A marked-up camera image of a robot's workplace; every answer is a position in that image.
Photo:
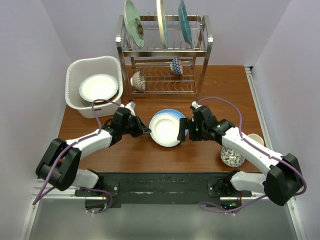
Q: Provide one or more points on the grey patterned bowl in rack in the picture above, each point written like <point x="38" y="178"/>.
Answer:
<point x="138" y="81"/>

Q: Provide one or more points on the blue zigzag patterned bowl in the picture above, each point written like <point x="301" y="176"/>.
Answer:
<point x="176" y="66"/>

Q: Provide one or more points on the white scalloped plate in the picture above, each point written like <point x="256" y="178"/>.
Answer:
<point x="98" y="86"/>

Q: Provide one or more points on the aluminium frame rail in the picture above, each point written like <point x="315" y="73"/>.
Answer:
<point x="292" y="203"/>

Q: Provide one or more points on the dark green cup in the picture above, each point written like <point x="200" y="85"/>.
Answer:
<point x="255" y="139"/>

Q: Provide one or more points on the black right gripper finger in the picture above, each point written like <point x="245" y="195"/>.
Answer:
<point x="183" y="127"/>
<point x="195" y="131"/>

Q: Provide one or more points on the white plastic bin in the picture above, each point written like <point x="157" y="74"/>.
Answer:
<point x="81" y="69"/>

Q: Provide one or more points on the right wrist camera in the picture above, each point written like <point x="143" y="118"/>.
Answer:
<point x="194" y="105"/>

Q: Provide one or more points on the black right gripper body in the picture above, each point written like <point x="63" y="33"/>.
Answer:
<point x="204" y="129"/>

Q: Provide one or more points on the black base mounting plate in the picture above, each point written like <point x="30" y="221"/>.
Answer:
<point x="159" y="188"/>

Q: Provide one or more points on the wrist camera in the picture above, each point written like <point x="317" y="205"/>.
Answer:
<point x="131" y="106"/>
<point x="194" y="105"/>

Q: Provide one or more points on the stainless steel dish rack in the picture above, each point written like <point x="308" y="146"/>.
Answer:
<point x="154" y="60"/>

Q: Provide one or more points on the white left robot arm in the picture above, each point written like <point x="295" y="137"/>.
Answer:
<point x="59" y="165"/>

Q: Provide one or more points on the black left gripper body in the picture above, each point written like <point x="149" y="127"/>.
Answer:
<point x="131" y="127"/>

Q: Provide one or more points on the teal plate in rack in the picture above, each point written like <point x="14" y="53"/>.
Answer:
<point x="184" y="23"/>

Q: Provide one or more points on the cream rimmed plate in rack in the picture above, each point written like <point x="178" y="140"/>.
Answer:
<point x="162" y="23"/>

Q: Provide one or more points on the yellow black ornate plate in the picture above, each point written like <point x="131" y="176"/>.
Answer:
<point x="87" y="101"/>

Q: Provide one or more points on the light green plate in rack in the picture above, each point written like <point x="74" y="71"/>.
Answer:
<point x="133" y="23"/>

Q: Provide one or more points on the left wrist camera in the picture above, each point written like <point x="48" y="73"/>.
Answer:
<point x="131" y="106"/>

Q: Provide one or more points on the floral patterned small bowl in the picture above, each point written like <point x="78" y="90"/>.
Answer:
<point x="231" y="158"/>

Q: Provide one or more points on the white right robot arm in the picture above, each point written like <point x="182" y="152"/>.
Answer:
<point x="280" y="176"/>

